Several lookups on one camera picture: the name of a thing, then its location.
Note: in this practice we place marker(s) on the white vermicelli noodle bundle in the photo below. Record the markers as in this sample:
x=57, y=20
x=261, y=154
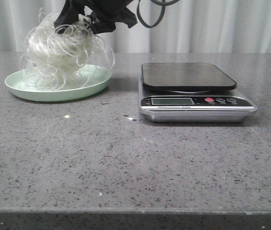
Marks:
x=53, y=58

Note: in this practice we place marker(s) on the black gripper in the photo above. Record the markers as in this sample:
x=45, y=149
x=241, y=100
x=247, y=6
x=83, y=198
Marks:
x=103, y=14

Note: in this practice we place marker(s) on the white pleated curtain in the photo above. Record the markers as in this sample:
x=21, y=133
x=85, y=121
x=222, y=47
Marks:
x=189, y=26

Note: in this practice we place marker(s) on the silver black kitchen scale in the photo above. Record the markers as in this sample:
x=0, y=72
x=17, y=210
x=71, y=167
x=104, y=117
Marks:
x=192, y=93

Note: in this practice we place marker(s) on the light green round plate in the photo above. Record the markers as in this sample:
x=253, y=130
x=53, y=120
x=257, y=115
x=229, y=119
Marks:
x=92, y=80

